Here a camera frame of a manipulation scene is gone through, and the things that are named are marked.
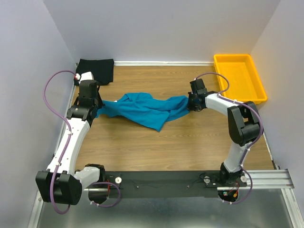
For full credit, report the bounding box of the blue t shirt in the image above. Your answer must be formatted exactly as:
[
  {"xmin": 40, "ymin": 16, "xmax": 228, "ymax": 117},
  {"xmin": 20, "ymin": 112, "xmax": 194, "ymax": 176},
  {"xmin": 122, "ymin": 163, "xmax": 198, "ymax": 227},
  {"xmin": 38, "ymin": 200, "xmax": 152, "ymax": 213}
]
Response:
[{"xmin": 96, "ymin": 93, "xmax": 189, "ymax": 132}]

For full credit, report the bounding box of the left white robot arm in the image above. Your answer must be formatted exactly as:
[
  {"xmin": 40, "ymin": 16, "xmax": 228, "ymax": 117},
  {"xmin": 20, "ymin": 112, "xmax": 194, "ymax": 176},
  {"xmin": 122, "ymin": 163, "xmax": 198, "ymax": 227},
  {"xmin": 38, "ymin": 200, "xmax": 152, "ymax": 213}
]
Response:
[{"xmin": 36, "ymin": 80, "xmax": 105, "ymax": 205}]

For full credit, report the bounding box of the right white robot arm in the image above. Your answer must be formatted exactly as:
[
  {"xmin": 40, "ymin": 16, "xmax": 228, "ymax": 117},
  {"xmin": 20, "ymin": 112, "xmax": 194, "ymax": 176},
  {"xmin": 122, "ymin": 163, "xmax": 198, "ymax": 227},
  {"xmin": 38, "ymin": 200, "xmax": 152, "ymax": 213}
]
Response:
[{"xmin": 187, "ymin": 79, "xmax": 263, "ymax": 186}]

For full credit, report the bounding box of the folded black t shirt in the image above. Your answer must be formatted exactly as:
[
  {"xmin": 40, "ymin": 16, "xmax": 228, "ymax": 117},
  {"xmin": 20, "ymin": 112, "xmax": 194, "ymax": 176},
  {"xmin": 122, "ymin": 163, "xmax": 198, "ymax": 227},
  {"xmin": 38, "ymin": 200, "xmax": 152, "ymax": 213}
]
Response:
[{"xmin": 76, "ymin": 59, "xmax": 114, "ymax": 86}]

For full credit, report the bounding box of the yellow plastic bin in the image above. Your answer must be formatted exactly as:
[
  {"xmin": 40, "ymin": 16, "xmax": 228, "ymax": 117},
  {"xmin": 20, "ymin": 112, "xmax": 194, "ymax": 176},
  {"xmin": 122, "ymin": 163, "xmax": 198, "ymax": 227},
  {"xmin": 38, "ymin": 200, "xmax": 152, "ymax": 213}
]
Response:
[{"xmin": 213, "ymin": 54, "xmax": 267, "ymax": 104}]

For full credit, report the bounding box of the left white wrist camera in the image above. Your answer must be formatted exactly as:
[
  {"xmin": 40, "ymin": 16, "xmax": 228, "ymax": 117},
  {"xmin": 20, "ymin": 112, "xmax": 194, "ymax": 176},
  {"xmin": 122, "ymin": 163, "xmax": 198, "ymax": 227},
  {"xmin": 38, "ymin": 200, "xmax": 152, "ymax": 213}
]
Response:
[{"xmin": 74, "ymin": 72, "xmax": 94, "ymax": 82}]

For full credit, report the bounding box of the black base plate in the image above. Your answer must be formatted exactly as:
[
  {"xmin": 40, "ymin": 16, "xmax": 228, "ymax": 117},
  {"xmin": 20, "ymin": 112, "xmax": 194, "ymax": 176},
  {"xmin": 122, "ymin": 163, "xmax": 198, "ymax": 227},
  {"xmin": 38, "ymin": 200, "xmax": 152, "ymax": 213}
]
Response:
[{"xmin": 105, "ymin": 171, "xmax": 247, "ymax": 199}]

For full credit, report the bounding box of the aluminium frame rail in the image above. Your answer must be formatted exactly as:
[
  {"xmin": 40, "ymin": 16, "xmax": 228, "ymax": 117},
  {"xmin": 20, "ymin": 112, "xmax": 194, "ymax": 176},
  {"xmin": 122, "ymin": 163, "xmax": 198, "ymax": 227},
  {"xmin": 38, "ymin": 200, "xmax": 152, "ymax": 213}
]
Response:
[{"xmin": 38, "ymin": 169, "xmax": 295, "ymax": 190}]

